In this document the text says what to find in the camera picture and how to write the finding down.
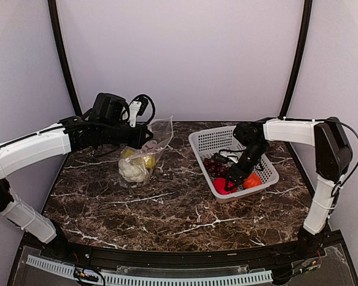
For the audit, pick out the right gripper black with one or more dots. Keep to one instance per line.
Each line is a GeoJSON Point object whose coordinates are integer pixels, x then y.
{"type": "Point", "coordinates": [232, 172]}

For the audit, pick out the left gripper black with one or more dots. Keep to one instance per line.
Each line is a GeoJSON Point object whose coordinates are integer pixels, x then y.
{"type": "Point", "coordinates": [139, 140]}

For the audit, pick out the red toy bell pepper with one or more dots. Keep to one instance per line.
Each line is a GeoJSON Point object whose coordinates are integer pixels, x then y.
{"type": "Point", "coordinates": [219, 184]}

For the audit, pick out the yellow toy corn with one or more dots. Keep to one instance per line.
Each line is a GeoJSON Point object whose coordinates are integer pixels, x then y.
{"type": "Point", "coordinates": [127, 154]}

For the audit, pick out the orange toy pumpkin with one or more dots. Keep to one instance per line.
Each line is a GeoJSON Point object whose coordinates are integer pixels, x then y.
{"type": "Point", "coordinates": [252, 181]}

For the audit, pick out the dark red toy grapes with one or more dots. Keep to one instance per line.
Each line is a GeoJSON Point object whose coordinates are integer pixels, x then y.
{"type": "Point", "coordinates": [214, 168]}

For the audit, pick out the clear zip top bag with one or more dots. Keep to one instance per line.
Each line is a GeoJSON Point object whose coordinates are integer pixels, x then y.
{"type": "Point", "coordinates": [163, 133]}

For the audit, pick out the white toy cauliflower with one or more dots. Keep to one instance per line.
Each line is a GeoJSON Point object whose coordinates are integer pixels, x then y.
{"type": "Point", "coordinates": [132, 171]}

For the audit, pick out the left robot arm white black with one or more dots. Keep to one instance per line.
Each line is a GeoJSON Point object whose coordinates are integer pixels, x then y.
{"type": "Point", "coordinates": [111, 121]}

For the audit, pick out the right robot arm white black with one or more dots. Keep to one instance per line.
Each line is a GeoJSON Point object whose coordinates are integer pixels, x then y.
{"type": "Point", "coordinates": [333, 155]}

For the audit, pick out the small circuit board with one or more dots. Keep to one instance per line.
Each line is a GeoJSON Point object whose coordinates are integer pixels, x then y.
{"type": "Point", "coordinates": [81, 276]}

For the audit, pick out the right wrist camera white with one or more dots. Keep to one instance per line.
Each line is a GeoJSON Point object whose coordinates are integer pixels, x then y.
{"type": "Point", "coordinates": [225, 157]}

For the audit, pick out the black front rail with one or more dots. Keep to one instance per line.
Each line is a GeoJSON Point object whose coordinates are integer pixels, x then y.
{"type": "Point", "coordinates": [109, 258]}

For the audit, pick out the white slotted cable duct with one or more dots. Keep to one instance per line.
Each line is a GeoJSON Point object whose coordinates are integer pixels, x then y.
{"type": "Point", "coordinates": [144, 276]}

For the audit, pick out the left black frame post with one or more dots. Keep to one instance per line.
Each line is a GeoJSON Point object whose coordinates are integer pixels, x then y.
{"type": "Point", "coordinates": [61, 52]}

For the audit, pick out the black frame post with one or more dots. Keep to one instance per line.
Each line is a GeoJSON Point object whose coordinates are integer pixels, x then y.
{"type": "Point", "coordinates": [61, 52]}
{"type": "Point", "coordinates": [298, 57]}

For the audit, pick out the right black frame post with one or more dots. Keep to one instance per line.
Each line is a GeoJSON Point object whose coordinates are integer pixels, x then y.
{"type": "Point", "coordinates": [298, 57]}

